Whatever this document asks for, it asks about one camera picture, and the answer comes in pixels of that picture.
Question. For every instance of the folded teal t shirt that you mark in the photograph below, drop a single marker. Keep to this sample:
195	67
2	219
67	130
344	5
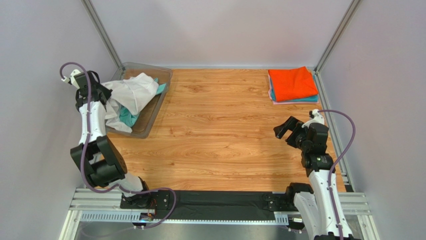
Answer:
309	98

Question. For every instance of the aluminium corner post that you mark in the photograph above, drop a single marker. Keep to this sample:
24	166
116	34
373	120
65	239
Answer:
345	21
102	32

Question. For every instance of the clear plastic bin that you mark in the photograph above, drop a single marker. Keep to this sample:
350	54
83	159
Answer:
148	115

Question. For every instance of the mint green t shirt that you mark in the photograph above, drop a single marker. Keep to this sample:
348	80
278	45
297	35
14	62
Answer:
138	92

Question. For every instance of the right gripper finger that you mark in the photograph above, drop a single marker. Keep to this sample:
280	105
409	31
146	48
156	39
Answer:
289	125
300	126

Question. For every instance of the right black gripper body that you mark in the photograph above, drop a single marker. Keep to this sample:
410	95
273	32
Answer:
293	132

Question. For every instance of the white t shirt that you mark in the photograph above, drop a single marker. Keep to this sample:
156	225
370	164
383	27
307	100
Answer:
113	106

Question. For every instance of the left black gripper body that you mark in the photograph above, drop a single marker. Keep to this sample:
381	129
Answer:
107	92

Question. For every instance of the left aluminium corner post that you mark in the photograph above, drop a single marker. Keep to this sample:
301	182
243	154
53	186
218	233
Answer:
102	32

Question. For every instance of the right aluminium corner post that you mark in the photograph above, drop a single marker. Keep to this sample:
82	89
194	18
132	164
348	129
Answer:
345	21

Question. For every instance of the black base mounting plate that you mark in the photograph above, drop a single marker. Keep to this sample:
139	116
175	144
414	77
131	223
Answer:
210	205

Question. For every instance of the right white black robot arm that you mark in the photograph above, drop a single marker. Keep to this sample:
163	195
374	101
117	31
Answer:
318	201

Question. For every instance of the folded orange t shirt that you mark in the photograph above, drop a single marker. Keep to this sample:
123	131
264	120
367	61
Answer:
292	85

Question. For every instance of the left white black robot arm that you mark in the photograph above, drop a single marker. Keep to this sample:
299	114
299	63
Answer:
101	165

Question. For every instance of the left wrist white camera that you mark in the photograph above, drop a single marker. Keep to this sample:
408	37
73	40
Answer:
71	79

